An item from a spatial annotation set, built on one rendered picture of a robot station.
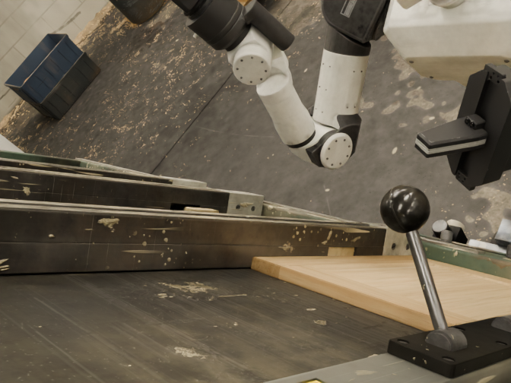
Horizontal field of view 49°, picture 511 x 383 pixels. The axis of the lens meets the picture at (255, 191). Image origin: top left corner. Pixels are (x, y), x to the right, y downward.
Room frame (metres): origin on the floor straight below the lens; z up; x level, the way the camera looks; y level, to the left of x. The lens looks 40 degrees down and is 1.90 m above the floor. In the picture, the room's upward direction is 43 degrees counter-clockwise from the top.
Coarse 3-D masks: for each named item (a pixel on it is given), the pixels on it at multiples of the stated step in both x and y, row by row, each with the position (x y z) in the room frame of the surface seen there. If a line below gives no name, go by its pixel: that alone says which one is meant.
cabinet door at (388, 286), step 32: (288, 256) 0.61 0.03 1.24; (320, 256) 0.62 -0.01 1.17; (352, 256) 0.64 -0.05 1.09; (384, 256) 0.66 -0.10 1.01; (320, 288) 0.47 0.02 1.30; (352, 288) 0.44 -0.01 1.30; (384, 288) 0.45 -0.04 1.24; (416, 288) 0.45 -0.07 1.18; (448, 288) 0.46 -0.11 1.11; (480, 288) 0.46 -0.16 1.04; (416, 320) 0.34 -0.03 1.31; (448, 320) 0.32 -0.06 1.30
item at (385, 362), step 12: (360, 360) 0.20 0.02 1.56; (372, 360) 0.20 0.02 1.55; (384, 360) 0.20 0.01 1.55; (396, 360) 0.20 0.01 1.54; (504, 360) 0.18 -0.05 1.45; (312, 372) 0.19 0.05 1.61; (324, 372) 0.19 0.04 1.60; (336, 372) 0.19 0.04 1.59; (348, 372) 0.19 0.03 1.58; (360, 372) 0.18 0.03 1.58; (372, 372) 0.18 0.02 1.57; (384, 372) 0.18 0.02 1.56; (396, 372) 0.18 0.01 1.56; (408, 372) 0.18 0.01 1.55; (420, 372) 0.18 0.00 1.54; (432, 372) 0.18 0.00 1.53; (468, 372) 0.17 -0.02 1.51; (480, 372) 0.17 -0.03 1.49; (492, 372) 0.18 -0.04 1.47; (504, 372) 0.18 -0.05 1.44
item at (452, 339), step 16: (400, 192) 0.28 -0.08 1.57; (416, 192) 0.27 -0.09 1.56; (384, 208) 0.28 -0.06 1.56; (400, 208) 0.27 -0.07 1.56; (416, 208) 0.26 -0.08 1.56; (400, 224) 0.27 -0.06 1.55; (416, 224) 0.26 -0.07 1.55; (416, 240) 0.26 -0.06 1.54; (416, 256) 0.25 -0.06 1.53; (432, 288) 0.23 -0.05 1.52; (432, 304) 0.22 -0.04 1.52; (432, 320) 0.21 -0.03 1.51; (432, 336) 0.20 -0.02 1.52; (448, 336) 0.20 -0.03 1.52; (464, 336) 0.20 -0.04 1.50
